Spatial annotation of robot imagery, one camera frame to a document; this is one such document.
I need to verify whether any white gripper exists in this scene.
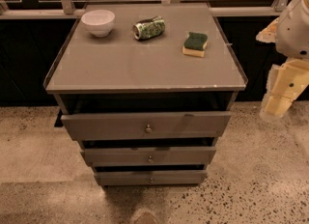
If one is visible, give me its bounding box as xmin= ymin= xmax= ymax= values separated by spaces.
xmin=256 ymin=18 xmax=309 ymax=121

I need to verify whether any grey bottom drawer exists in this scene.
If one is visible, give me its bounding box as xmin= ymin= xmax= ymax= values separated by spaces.
xmin=95 ymin=170 xmax=207 ymax=186

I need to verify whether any grey drawer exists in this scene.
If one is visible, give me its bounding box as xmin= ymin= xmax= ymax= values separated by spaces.
xmin=82 ymin=147 xmax=216 ymax=167
xmin=95 ymin=170 xmax=207 ymax=186
xmin=61 ymin=111 xmax=231 ymax=141

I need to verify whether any grey drawer cabinet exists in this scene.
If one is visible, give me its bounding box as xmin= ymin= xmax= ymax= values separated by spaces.
xmin=44 ymin=3 xmax=247 ymax=173

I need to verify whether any grey middle drawer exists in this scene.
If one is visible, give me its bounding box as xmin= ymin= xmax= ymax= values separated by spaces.
xmin=82 ymin=147 xmax=216 ymax=167

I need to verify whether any grey top drawer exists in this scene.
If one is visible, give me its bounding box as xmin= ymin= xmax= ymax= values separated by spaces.
xmin=61 ymin=111 xmax=231 ymax=141

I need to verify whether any green yellow sponge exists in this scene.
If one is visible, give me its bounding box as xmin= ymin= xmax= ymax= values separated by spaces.
xmin=183 ymin=32 xmax=208 ymax=58

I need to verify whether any crushed green soda can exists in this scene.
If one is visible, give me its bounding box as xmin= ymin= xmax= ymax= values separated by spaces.
xmin=132 ymin=16 xmax=165 ymax=41

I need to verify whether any white ceramic bowl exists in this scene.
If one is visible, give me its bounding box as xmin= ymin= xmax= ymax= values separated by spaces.
xmin=81 ymin=10 xmax=115 ymax=37

